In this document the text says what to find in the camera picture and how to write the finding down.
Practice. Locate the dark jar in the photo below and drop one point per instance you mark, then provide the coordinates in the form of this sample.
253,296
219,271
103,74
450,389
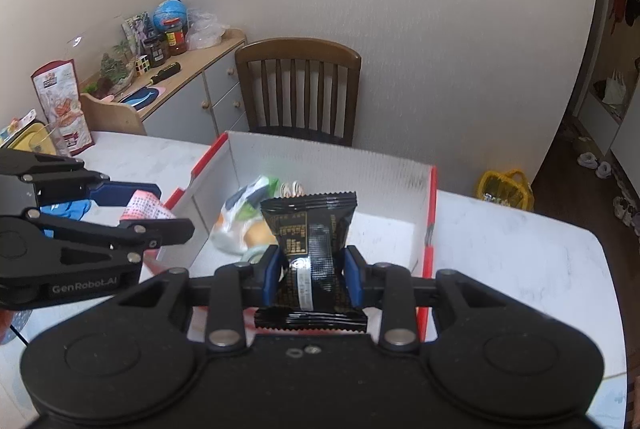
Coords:
156,51

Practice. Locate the colourful blister pack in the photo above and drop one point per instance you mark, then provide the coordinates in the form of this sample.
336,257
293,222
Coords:
17,129

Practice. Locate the orange hanging garment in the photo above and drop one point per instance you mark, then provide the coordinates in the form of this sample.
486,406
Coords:
619,4

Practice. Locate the grey shoes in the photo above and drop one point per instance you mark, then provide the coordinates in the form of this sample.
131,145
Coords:
627,211

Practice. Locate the puzzle cube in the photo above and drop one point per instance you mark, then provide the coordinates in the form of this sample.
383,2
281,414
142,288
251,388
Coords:
141,65

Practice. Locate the black yellow screwdriver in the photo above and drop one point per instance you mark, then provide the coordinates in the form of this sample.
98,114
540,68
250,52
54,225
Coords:
162,73

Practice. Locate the clear plastic bag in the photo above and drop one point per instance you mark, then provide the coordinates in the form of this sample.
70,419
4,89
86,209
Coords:
205,31

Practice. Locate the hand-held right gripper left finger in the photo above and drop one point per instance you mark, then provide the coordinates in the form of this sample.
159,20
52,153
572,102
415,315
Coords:
272,275

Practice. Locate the open wooden cupboard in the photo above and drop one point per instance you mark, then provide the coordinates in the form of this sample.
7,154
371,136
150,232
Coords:
595,119

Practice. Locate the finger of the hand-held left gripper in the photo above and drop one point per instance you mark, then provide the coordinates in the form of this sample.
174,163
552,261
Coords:
125,195
165,231

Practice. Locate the blue rubber gloves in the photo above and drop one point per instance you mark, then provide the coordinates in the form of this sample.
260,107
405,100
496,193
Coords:
67,210

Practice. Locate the pink snack packet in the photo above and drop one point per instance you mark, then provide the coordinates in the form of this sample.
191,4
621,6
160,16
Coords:
145,209

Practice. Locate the white tote bag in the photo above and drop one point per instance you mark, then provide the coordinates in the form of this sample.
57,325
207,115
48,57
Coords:
615,91

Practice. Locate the drinking glass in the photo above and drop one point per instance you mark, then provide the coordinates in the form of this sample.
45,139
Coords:
47,141

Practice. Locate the dark wooden chair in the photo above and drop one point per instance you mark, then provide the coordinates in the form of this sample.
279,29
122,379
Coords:
300,49

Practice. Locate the red snack bag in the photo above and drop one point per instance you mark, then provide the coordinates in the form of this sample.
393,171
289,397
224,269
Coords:
62,99

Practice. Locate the light wooden chair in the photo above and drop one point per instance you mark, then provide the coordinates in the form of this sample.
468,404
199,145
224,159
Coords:
112,114

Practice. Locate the white slipper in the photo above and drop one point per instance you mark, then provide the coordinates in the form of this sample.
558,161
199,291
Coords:
604,169
587,160

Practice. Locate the white green snack packet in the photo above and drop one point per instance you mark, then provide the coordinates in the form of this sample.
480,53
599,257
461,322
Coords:
235,209

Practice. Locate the blue globe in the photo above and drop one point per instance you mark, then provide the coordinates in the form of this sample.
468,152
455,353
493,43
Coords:
169,14

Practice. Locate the glass plant terrarium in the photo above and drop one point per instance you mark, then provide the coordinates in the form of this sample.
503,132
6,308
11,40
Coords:
110,74

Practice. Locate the red cardboard box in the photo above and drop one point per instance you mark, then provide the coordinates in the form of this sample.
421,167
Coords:
390,189

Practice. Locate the printed card box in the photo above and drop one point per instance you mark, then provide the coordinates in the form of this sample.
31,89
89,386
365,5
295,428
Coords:
136,31

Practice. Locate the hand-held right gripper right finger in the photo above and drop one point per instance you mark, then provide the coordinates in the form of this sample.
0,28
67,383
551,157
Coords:
352,277

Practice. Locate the red sauce jar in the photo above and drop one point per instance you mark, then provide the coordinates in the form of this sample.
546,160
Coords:
176,39

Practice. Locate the black snack packet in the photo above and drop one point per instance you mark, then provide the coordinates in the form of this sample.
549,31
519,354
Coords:
310,229

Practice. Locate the grey wooden sideboard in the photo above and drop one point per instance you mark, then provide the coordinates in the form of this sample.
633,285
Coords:
220,79

